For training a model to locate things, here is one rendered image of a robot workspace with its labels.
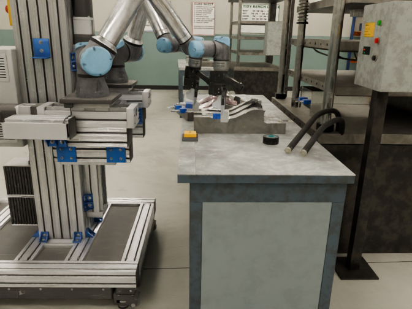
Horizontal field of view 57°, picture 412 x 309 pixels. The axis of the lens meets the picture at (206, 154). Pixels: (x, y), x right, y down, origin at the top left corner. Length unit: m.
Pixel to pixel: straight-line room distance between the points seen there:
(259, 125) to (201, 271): 0.85
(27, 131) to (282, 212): 1.11
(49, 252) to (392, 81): 1.91
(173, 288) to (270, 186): 0.91
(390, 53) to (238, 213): 1.02
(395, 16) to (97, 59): 1.31
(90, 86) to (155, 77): 7.57
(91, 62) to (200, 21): 7.71
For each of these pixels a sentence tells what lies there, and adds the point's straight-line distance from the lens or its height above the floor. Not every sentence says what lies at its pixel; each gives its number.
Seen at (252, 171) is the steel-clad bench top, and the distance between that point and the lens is 1.51.
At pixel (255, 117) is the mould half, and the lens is 2.07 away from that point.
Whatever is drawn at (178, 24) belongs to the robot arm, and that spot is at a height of 1.35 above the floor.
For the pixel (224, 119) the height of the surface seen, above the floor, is 0.92.
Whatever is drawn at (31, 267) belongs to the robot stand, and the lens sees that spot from 2.08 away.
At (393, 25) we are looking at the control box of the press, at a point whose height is 1.37.
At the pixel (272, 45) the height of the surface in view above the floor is 1.15.
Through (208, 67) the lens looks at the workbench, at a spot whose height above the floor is 0.80.
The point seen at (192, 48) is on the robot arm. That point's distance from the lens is 1.77.
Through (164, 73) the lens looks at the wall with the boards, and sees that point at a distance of 9.28.
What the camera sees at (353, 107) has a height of 0.85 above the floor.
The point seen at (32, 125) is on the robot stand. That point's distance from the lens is 1.73.
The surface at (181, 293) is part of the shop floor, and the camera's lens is 2.15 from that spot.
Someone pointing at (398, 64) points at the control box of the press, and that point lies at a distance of 2.01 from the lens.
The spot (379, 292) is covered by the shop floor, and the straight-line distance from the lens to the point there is 2.38.
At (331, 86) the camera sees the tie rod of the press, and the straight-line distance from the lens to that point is 2.27.
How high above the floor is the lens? 1.32
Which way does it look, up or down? 18 degrees down
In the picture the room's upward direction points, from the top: 1 degrees clockwise
